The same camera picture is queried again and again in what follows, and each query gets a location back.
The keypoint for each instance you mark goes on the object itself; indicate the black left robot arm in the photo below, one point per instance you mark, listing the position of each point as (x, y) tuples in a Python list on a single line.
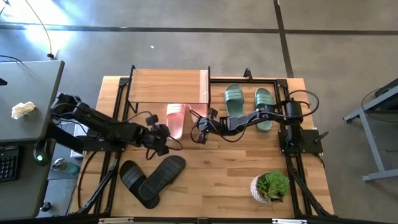
[(102, 126)]

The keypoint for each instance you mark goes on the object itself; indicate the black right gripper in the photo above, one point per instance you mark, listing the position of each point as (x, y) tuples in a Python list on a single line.
[(214, 126)]

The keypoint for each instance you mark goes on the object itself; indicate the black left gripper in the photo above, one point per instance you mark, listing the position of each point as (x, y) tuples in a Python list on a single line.
[(152, 137)]

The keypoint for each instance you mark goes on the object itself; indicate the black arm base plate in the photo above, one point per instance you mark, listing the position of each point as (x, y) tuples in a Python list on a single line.
[(311, 140), (93, 144)]

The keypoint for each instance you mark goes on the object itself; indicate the silver metal bracket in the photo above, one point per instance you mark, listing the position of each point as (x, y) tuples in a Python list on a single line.
[(289, 221), (115, 220)]

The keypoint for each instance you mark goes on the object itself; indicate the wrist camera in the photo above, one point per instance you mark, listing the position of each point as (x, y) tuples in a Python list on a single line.
[(212, 113), (152, 120)]

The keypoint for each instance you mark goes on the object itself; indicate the black device green light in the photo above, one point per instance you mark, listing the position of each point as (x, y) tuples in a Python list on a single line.
[(42, 152)]

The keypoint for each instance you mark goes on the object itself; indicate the green rubber slide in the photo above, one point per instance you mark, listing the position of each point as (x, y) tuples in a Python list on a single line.
[(234, 98), (264, 99)]

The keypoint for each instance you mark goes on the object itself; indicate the black aluminium rig frame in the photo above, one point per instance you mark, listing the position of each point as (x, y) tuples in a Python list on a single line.
[(264, 81)]

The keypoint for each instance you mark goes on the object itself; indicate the teal water bottle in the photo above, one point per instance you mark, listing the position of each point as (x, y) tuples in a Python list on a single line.
[(63, 165)]

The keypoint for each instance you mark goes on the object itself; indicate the grey desk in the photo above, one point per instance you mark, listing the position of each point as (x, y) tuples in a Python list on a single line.
[(28, 93)]

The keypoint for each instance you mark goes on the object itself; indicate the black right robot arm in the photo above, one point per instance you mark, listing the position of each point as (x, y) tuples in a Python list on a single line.
[(242, 123)]

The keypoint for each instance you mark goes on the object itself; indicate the black keyboard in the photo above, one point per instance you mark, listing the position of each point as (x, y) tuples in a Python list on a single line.
[(7, 163)]

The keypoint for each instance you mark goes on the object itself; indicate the wooden shelf black frame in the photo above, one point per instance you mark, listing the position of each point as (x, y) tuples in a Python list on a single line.
[(168, 85)]

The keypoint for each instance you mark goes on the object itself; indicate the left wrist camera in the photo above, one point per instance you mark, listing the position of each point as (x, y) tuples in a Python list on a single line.
[(152, 120)]

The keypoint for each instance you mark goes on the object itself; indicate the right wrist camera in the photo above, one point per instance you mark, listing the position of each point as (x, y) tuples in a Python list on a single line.
[(212, 113)]

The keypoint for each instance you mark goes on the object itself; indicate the potted green plant white pot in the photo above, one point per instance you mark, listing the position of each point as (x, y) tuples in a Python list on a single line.
[(272, 186)]

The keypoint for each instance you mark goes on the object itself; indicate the black rubber slide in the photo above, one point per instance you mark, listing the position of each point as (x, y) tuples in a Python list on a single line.
[(163, 177), (132, 177)]

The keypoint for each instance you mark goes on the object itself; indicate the grey metal table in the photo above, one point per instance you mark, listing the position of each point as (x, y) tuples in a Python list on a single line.
[(373, 105)]

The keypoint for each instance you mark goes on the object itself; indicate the pink rubber slide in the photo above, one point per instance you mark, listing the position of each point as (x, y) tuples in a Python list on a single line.
[(196, 109), (176, 121)]

